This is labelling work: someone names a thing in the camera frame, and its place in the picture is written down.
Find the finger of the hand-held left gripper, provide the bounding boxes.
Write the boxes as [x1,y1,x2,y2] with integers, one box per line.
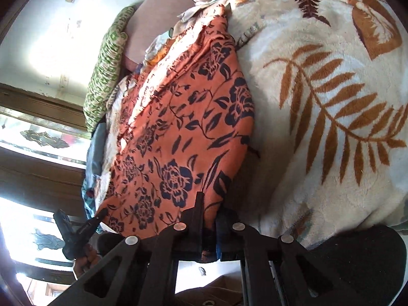
[92,208,109,227]

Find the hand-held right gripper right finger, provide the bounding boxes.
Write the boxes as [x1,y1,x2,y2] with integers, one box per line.
[216,208,367,306]

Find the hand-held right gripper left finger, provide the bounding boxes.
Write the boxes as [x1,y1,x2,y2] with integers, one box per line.
[48,191,205,306]

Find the orange floral cloth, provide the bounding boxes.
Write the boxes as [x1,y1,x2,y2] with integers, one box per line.
[95,14,256,239]

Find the person's left hand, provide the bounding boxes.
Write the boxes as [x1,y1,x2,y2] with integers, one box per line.
[73,245,100,277]

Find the blue cloth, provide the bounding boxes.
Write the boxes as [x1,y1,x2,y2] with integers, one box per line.
[81,123,110,225]

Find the brown cloth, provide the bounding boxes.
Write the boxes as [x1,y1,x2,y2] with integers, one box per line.
[178,277,245,306]

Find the wooden wardrobe with mirror panels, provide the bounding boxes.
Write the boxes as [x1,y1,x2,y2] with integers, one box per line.
[0,82,96,294]

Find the green patterned pillow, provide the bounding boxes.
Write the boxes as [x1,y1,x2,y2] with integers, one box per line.
[83,6,137,131]

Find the leaf-print fleece blanket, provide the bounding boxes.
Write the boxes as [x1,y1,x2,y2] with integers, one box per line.
[107,0,408,252]

